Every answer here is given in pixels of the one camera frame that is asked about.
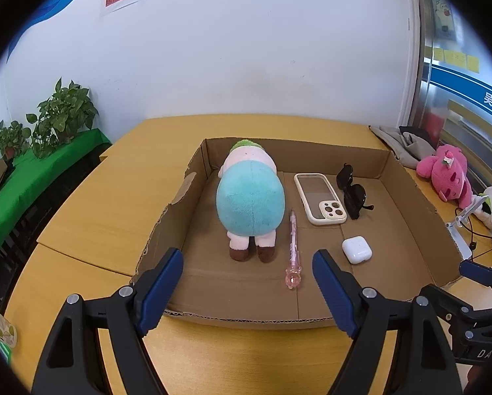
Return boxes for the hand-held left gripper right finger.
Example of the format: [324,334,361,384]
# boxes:
[312,249,462,395]

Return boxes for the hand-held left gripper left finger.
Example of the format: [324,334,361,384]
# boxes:
[32,247,185,395]

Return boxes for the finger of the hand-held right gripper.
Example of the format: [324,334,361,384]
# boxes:
[459,259,492,293]
[419,283,492,334]

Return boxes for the white earbuds case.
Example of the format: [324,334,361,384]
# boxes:
[342,236,373,265]

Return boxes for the pink transparent pen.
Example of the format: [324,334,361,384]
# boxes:
[285,209,305,291]

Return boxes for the shallow brown cardboard box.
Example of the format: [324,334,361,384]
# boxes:
[135,137,475,330]

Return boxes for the beige clear phone case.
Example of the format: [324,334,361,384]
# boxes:
[294,173,348,226]

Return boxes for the black sunglasses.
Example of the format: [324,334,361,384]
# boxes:
[336,164,375,220]

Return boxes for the person's right hand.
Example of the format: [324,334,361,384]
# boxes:
[466,364,484,391]

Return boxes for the white phone stand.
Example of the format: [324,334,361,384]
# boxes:
[445,195,487,260]

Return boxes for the magenta plush bear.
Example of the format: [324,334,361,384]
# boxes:
[416,145,474,210]

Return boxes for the pink and teal plush toy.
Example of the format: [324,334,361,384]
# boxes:
[216,140,287,263]

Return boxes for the grey folded jacket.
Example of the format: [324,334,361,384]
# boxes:
[368,124,442,170]

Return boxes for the printed paper cup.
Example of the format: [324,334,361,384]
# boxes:
[0,301,18,348]

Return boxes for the blue band window sign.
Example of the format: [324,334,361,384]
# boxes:
[429,64,492,128]

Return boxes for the large green potted plant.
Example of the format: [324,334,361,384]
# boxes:
[26,77,99,159]

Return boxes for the small green potted plant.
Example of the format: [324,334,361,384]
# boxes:
[0,120,32,160]

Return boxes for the row of yellow sticky notes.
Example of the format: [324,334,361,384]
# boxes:
[431,47,481,70]

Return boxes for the cartoon sticker poster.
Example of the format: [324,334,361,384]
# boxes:
[429,0,456,40]

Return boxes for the black cable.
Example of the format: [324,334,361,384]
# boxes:
[455,210,492,251]

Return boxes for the metal glass partition frame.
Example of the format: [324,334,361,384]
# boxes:
[400,0,432,129]

